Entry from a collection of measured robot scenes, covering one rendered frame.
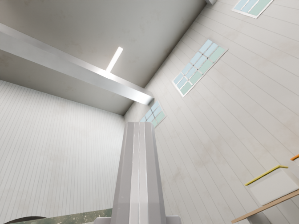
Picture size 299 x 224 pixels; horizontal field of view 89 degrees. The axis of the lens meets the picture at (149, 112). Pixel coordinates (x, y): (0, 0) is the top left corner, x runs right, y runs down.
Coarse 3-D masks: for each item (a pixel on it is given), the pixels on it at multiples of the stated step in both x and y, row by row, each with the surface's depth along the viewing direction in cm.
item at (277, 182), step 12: (276, 168) 184; (252, 180) 198; (264, 180) 189; (276, 180) 180; (288, 180) 172; (252, 192) 196; (264, 192) 186; (276, 192) 178; (288, 192) 170; (264, 204) 184
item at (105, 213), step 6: (102, 210) 166; (108, 210) 168; (60, 216) 144; (66, 216) 146; (72, 216) 149; (78, 216) 151; (84, 216) 153; (90, 216) 156; (96, 216) 159; (102, 216) 161; (108, 216) 164; (18, 222) 128; (24, 222) 130; (30, 222) 131; (36, 222) 133; (42, 222) 135; (48, 222) 137; (54, 222) 139; (60, 222) 141; (66, 222) 143; (72, 222) 145; (78, 222) 148; (84, 222) 150
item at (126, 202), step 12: (132, 132) 8; (132, 144) 8; (120, 156) 7; (132, 156) 7; (120, 168) 7; (132, 168) 6; (120, 180) 6; (132, 180) 6; (120, 192) 6; (132, 192) 6; (120, 204) 5; (132, 204) 5; (120, 216) 5; (132, 216) 5
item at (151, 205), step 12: (144, 132) 9; (144, 144) 8; (144, 156) 7; (156, 156) 7; (144, 168) 6; (156, 168) 7; (144, 180) 6; (156, 180) 6; (144, 192) 6; (156, 192) 6; (144, 204) 5; (156, 204) 5; (144, 216) 5; (156, 216) 5; (168, 216) 6
